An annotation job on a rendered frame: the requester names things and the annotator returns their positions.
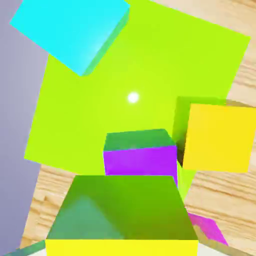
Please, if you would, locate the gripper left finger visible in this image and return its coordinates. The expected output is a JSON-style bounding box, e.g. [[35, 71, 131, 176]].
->
[[3, 239, 47, 256]]

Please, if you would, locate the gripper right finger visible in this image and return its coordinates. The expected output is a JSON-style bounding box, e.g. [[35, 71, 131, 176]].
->
[[193, 224, 248, 256]]

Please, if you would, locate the small yellow cube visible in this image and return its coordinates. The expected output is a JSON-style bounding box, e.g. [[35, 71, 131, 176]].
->
[[45, 174, 199, 256]]

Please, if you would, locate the small orange-yellow cube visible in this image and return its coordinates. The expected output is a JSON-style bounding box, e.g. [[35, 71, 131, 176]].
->
[[171, 95, 256, 174]]

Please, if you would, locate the small purple cube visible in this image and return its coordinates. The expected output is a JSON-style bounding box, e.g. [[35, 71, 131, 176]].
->
[[102, 128, 179, 189]]

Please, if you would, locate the small cyan cube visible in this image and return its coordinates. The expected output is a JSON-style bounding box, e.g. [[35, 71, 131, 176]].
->
[[8, 0, 132, 78]]

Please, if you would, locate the large lime green box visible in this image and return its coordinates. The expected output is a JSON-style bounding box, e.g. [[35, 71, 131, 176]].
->
[[23, 0, 252, 202]]

